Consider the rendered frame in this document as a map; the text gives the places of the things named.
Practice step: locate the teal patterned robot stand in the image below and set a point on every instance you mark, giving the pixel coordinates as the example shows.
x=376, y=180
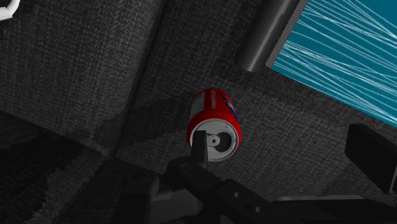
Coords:
x=341, y=46

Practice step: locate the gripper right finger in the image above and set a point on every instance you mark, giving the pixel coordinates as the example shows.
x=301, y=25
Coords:
x=372, y=155

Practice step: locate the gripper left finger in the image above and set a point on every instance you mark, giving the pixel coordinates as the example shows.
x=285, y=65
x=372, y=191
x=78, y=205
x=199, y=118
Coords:
x=200, y=149

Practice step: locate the red drink can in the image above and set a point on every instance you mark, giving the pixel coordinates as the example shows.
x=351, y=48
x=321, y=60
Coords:
x=217, y=105

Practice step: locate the dark grey cylinder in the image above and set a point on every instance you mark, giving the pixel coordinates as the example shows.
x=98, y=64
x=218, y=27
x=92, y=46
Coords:
x=263, y=37

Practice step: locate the dark grey fabric sofa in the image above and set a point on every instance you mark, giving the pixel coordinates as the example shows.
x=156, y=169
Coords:
x=77, y=77

